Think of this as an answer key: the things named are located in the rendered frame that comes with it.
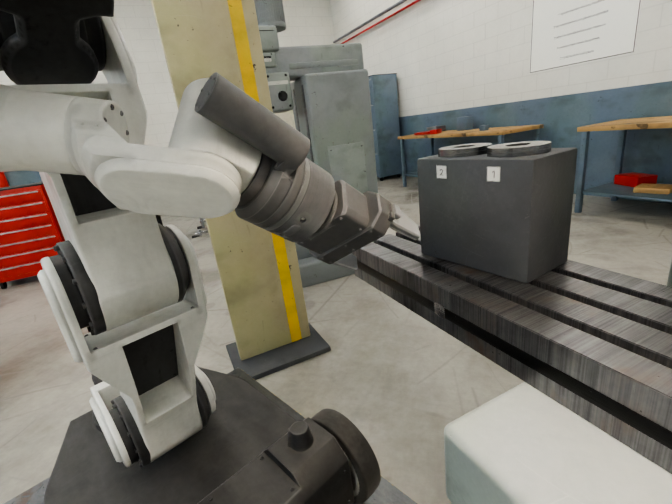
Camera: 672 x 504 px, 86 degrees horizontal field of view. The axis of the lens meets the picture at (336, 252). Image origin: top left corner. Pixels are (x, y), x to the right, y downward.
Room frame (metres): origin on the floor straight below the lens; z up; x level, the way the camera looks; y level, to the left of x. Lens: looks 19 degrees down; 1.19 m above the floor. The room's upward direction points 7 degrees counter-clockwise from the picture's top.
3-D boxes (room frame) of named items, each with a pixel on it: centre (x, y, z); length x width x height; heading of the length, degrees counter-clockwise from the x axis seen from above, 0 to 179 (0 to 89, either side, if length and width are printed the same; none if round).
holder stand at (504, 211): (0.61, -0.28, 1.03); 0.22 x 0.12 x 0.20; 31
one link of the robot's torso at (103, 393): (0.65, 0.43, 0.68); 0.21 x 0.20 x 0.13; 42
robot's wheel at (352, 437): (0.62, 0.05, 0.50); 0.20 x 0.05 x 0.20; 42
